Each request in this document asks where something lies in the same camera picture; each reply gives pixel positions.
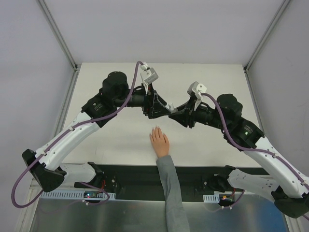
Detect grey sleeved forearm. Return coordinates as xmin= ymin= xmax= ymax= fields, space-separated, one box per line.
xmin=156 ymin=155 xmax=190 ymax=232

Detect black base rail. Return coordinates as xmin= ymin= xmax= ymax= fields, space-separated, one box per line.
xmin=89 ymin=165 xmax=234 ymax=202

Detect right aluminium frame post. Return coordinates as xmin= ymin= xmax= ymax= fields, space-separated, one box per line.
xmin=243 ymin=0 xmax=292 ymax=73

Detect clear nail polish bottle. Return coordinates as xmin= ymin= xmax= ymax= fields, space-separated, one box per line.
xmin=169 ymin=105 xmax=178 ymax=114

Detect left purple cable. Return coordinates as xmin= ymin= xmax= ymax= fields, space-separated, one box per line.
xmin=11 ymin=60 xmax=149 ymax=215

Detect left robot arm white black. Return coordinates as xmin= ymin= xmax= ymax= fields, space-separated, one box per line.
xmin=22 ymin=69 xmax=174 ymax=192

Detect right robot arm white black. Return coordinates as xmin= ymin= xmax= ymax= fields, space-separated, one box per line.
xmin=169 ymin=94 xmax=309 ymax=218

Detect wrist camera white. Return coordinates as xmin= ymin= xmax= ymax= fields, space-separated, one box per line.
xmin=140 ymin=63 xmax=159 ymax=93
xmin=187 ymin=81 xmax=207 ymax=111

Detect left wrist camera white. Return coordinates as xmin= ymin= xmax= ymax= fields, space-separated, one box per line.
xmin=140 ymin=63 xmax=159 ymax=93

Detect person hand long nails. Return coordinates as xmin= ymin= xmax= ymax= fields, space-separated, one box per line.
xmin=149 ymin=126 xmax=170 ymax=159

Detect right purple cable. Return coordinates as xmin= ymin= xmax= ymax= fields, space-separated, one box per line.
xmin=200 ymin=92 xmax=309 ymax=213

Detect right white cable duct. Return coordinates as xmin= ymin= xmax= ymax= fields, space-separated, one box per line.
xmin=202 ymin=193 xmax=235 ymax=203

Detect left aluminium frame post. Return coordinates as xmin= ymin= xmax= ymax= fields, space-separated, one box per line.
xmin=36 ymin=0 xmax=78 ymax=71

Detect purple cable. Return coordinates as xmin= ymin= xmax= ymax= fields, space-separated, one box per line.
xmin=200 ymin=92 xmax=309 ymax=213
xmin=11 ymin=60 xmax=149 ymax=215

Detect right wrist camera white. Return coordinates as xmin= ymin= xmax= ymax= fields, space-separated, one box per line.
xmin=187 ymin=81 xmax=207 ymax=111

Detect left white cable duct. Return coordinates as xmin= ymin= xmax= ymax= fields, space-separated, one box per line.
xmin=41 ymin=190 xmax=116 ymax=201

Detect aluminium frame post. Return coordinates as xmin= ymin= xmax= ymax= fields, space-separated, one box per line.
xmin=36 ymin=0 xmax=78 ymax=71
xmin=243 ymin=0 xmax=292 ymax=73

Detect white cable duct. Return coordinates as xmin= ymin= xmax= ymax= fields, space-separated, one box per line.
xmin=41 ymin=190 xmax=116 ymax=201
xmin=202 ymin=193 xmax=235 ymax=203

